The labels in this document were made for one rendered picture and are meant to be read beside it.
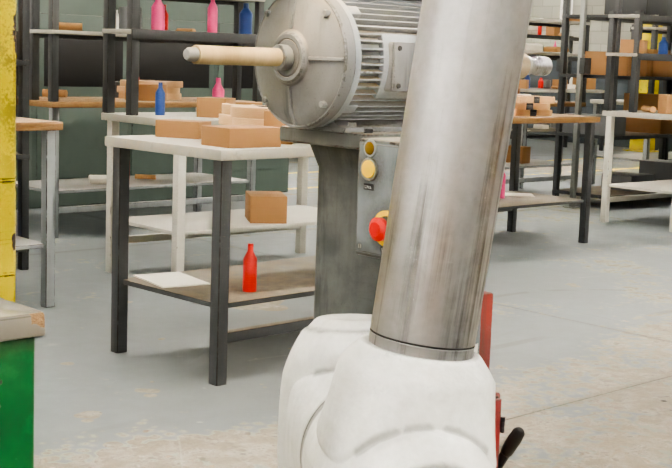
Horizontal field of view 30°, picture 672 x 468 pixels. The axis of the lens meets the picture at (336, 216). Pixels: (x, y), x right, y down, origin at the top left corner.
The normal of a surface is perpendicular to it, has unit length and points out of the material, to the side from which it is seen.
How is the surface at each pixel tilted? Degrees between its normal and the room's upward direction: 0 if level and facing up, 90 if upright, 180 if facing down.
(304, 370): 82
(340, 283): 90
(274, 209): 90
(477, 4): 88
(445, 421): 77
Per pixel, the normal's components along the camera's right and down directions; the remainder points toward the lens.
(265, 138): 0.67, 0.11
